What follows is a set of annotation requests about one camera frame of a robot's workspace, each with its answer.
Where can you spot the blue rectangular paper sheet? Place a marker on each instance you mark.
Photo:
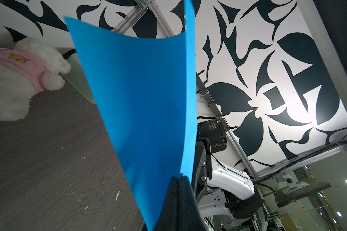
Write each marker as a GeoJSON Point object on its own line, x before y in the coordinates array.
{"type": "Point", "coordinates": [145, 91]}

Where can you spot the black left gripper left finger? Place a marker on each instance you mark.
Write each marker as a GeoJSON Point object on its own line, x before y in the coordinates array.
{"type": "Point", "coordinates": [168, 220]}

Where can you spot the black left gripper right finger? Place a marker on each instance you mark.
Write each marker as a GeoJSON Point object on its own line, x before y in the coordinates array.
{"type": "Point", "coordinates": [189, 218]}

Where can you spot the green tissue box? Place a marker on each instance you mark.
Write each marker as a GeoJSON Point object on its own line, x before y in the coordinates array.
{"type": "Point", "coordinates": [77, 79]}

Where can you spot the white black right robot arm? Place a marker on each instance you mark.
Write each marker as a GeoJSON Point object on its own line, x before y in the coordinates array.
{"type": "Point", "coordinates": [221, 191]}

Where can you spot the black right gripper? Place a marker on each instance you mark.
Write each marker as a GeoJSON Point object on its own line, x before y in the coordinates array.
{"type": "Point", "coordinates": [202, 168]}

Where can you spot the white plush toy pink shirt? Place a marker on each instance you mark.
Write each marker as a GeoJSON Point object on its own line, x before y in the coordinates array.
{"type": "Point", "coordinates": [26, 70]}

